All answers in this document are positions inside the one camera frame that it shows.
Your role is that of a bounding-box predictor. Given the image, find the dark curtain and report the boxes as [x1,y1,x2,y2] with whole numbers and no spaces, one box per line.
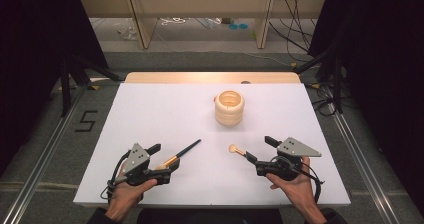
[307,0,424,217]
[0,0,110,177]

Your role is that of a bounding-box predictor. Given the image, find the clear plastic bag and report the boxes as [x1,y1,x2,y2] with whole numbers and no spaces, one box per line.
[115,24,138,42]

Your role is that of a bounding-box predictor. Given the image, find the person's left hand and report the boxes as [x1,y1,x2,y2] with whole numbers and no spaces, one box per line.
[104,162,158,221]

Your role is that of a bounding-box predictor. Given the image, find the ringed wooden brush holder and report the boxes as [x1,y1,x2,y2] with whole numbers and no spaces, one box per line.
[214,90,246,127]

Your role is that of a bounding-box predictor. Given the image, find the wooden table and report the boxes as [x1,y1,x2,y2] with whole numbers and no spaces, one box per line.
[124,71,302,85]

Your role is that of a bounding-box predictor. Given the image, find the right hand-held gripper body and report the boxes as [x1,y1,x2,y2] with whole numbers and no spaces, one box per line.
[255,136,323,182]

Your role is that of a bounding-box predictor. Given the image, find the black floor cables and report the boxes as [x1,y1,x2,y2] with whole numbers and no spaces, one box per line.
[305,83,338,117]

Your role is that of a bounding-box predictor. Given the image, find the right hand-held gripper cable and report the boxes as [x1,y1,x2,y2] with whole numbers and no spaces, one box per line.
[271,154,325,204]

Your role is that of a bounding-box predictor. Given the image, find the metal floor rail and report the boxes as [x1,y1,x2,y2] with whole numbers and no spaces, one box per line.
[0,86,88,224]
[332,111,403,224]

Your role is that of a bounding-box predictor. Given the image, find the light wooden shelf unit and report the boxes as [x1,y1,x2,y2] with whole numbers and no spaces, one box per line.
[77,0,329,50]

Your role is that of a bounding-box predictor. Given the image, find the person's right hand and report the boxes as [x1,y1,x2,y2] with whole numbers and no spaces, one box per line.
[265,156,318,216]

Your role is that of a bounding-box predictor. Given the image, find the white table board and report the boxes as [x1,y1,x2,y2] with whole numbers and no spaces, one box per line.
[73,82,352,208]

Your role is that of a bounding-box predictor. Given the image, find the white floor cable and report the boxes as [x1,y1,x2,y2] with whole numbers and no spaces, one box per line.
[242,51,295,67]

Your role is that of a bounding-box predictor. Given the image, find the bundle of black cables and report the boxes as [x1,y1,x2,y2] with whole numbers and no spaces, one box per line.
[267,0,317,54]

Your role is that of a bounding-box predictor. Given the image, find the black metal stand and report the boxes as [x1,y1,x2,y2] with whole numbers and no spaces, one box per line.
[59,53,125,119]
[293,45,345,115]

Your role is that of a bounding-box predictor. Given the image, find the left hand-held gripper cable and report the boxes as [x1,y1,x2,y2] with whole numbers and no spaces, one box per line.
[100,149,132,202]

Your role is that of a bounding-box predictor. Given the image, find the white coiled cord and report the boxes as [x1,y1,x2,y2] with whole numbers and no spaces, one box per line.
[159,16,188,27]

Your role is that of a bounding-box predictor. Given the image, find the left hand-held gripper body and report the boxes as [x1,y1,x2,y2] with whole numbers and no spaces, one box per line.
[114,143,173,187]

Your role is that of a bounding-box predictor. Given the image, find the hand-held gripper cable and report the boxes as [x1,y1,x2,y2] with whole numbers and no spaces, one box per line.
[271,154,325,204]
[100,149,132,202]

